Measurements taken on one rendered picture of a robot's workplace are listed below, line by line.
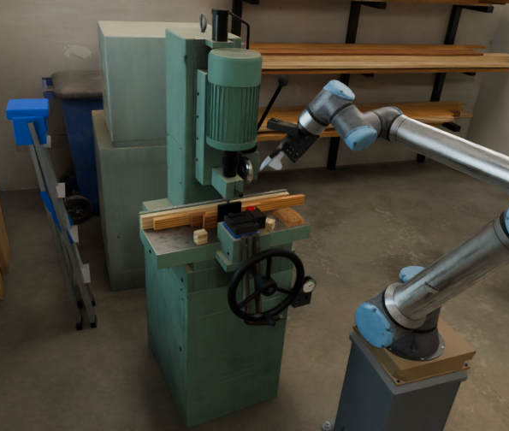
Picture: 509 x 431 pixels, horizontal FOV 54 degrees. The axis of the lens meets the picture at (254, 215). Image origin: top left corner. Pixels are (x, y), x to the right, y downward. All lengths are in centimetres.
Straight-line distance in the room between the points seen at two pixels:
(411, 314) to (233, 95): 87
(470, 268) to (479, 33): 407
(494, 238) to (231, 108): 87
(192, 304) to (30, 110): 105
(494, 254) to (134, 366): 178
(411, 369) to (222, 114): 104
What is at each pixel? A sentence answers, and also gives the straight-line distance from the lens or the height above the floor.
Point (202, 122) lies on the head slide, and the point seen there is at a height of 124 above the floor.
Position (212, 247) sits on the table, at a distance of 175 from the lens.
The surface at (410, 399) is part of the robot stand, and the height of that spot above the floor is 49.
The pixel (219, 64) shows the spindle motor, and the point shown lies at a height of 148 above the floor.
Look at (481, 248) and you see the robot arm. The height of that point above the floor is 120.
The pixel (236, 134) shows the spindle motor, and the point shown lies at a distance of 170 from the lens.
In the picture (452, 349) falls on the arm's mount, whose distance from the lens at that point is 194.
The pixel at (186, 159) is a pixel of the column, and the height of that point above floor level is 107.
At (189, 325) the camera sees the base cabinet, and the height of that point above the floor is 56.
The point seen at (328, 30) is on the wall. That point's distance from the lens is 442.
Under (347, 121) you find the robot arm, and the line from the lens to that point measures 153.
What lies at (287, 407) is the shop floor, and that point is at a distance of 243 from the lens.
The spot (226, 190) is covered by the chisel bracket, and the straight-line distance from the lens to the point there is 181.
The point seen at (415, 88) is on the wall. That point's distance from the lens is 503.
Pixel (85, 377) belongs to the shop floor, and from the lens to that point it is 257.
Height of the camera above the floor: 183
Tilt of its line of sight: 29 degrees down
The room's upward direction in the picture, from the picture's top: 4 degrees clockwise
